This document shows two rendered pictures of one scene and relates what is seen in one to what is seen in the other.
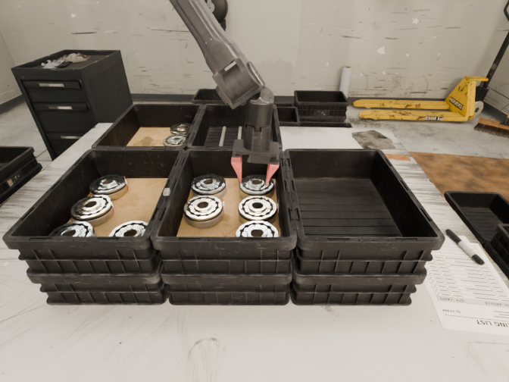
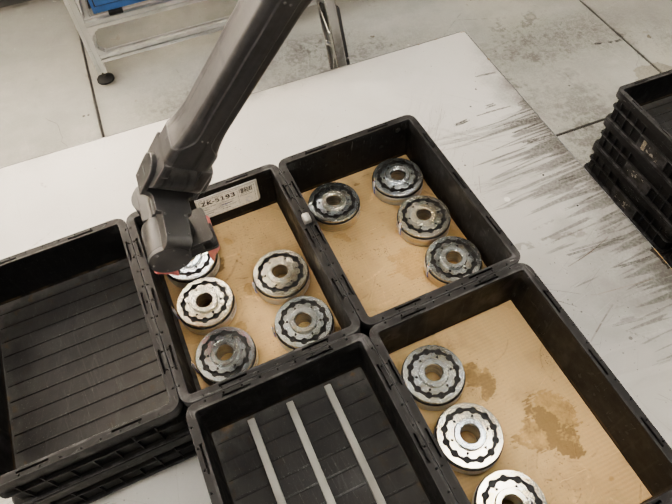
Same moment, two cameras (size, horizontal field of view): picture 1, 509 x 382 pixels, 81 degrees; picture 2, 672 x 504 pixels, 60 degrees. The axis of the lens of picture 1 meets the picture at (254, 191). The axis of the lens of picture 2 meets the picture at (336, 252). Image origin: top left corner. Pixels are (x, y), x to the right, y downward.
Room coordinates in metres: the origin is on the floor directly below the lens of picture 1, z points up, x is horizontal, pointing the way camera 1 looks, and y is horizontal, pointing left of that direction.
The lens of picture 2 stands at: (1.19, 0.04, 1.76)
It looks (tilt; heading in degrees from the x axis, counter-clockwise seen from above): 56 degrees down; 160
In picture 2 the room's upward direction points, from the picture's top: 5 degrees counter-clockwise
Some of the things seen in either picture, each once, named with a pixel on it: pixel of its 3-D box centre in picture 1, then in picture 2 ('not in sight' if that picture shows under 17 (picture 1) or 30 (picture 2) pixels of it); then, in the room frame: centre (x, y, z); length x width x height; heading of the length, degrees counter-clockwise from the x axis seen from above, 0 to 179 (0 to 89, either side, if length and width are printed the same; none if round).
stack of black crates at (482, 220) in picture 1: (482, 230); not in sight; (1.17, -1.22, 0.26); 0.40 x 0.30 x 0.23; 177
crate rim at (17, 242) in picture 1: (113, 188); (391, 210); (0.62, 0.36, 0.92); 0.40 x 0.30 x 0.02; 0
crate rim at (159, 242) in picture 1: (229, 189); (236, 271); (0.62, 0.06, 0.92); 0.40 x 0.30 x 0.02; 0
